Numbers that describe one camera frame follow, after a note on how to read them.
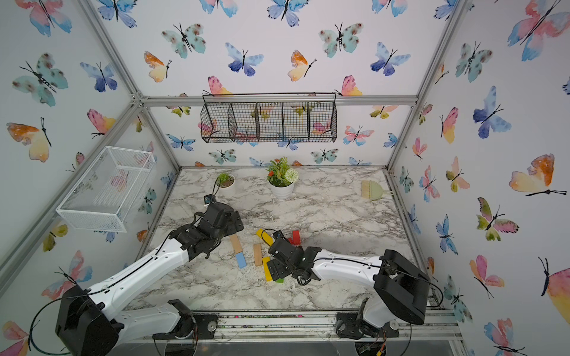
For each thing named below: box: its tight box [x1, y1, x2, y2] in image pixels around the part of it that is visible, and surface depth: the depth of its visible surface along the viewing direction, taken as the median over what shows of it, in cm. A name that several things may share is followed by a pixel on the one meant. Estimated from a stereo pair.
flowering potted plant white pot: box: [265, 155, 300, 200], surface depth 100 cm
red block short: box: [287, 229, 302, 246], surface depth 95 cm
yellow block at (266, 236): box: [255, 228, 274, 247], surface depth 98 cm
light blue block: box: [236, 252, 248, 269], surface depth 91 cm
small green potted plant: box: [215, 172, 237, 190], surface depth 106 cm
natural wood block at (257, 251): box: [253, 243, 263, 267], surface depth 91 cm
